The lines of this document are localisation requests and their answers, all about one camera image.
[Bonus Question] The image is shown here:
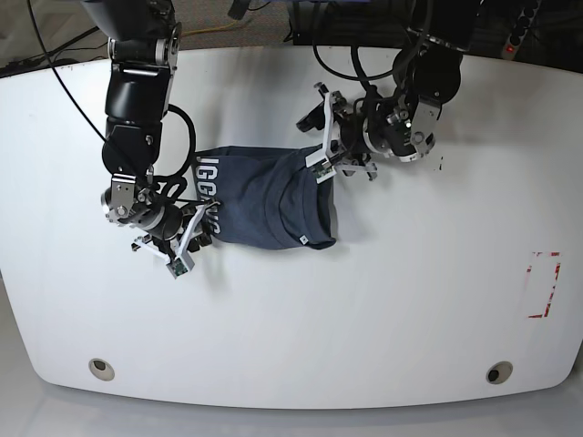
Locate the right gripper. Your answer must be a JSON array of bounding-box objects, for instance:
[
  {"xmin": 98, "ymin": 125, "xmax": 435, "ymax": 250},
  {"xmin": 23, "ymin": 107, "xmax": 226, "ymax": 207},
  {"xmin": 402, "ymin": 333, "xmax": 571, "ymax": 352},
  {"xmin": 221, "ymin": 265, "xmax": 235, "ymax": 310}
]
[{"xmin": 101, "ymin": 173, "xmax": 220, "ymax": 262}]

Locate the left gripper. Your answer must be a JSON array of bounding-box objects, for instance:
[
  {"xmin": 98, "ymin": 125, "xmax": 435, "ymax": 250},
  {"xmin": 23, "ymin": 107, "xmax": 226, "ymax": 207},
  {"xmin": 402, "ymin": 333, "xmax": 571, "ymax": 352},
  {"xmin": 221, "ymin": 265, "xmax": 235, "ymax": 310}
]
[{"xmin": 296, "ymin": 82, "xmax": 443, "ymax": 181}]

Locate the dark blue T-shirt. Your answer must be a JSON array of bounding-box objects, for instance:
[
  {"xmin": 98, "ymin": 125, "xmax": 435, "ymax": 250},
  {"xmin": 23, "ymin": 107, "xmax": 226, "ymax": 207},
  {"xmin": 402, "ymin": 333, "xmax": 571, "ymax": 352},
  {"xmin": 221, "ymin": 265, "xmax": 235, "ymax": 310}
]
[{"xmin": 191, "ymin": 146, "xmax": 336, "ymax": 250}]

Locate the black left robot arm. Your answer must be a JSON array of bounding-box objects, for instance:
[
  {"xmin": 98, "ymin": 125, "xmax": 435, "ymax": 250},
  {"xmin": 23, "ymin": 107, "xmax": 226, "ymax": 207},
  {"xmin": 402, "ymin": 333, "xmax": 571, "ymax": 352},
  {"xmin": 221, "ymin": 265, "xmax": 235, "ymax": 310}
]
[{"xmin": 296, "ymin": 1, "xmax": 479, "ymax": 184}]

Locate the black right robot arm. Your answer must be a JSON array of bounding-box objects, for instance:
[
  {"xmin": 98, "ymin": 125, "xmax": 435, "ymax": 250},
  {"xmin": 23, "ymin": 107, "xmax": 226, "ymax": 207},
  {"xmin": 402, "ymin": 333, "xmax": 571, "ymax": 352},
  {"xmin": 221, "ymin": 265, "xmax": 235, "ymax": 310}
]
[{"xmin": 82, "ymin": 1, "xmax": 213, "ymax": 266}]

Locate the red tape rectangle marking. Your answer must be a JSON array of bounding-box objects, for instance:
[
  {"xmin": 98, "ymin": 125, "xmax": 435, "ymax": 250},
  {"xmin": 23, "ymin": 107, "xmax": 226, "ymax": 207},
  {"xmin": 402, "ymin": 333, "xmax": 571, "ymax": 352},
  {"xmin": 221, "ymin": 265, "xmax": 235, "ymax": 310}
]
[{"xmin": 523, "ymin": 251, "xmax": 561, "ymax": 320}]

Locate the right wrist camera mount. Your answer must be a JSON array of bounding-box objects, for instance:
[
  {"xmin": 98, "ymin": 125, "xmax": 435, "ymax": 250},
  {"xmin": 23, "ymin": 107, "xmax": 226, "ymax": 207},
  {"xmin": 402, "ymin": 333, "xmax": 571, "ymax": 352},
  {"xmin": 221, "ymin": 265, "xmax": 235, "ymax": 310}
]
[{"xmin": 129, "ymin": 199, "xmax": 224, "ymax": 279}]

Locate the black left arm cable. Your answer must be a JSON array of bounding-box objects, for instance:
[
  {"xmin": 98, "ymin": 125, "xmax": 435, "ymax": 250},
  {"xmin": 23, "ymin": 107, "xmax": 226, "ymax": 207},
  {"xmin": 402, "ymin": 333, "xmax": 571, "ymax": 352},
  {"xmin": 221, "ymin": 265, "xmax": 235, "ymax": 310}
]
[{"xmin": 312, "ymin": 0, "xmax": 434, "ymax": 106}]

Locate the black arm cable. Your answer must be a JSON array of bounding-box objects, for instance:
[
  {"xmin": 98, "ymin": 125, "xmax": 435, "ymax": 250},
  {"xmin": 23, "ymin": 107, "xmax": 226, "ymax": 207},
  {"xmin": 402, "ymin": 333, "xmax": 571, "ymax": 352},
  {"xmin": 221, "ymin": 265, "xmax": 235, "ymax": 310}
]
[
  {"xmin": 312, "ymin": 0, "xmax": 434, "ymax": 106},
  {"xmin": 26, "ymin": 0, "xmax": 199, "ymax": 206}
]

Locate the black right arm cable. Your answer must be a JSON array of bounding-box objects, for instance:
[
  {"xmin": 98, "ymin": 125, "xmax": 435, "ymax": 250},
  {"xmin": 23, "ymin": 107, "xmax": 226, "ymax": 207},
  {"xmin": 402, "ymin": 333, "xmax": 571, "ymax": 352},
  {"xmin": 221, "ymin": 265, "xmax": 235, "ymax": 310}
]
[{"xmin": 26, "ymin": 0, "xmax": 199, "ymax": 206}]

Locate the left table cable grommet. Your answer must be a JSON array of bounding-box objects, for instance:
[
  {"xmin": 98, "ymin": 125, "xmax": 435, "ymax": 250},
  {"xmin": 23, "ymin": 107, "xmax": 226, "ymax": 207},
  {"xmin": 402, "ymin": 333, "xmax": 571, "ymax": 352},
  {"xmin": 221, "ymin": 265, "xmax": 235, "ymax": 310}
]
[{"xmin": 88, "ymin": 358, "xmax": 115, "ymax": 381}]

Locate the table cable grommet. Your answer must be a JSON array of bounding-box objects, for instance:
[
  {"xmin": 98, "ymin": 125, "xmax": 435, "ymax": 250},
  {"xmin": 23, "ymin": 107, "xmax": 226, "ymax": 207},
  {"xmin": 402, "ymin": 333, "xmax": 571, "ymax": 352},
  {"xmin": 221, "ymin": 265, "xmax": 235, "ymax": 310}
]
[
  {"xmin": 88, "ymin": 358, "xmax": 115, "ymax": 381},
  {"xmin": 486, "ymin": 361, "xmax": 514, "ymax": 385}
]

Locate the yellow cable on floor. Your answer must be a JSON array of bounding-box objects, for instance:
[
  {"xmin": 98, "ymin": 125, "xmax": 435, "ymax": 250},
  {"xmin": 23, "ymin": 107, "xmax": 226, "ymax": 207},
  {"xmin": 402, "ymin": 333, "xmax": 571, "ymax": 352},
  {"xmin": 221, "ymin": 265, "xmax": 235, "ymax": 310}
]
[{"xmin": 181, "ymin": 22, "xmax": 238, "ymax": 40}]

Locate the right table cable grommet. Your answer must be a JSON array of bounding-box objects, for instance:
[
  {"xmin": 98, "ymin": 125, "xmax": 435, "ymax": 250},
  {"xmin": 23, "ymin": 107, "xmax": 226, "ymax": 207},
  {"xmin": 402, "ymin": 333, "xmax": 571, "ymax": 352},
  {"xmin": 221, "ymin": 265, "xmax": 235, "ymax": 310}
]
[{"xmin": 486, "ymin": 361, "xmax": 514, "ymax": 385}]

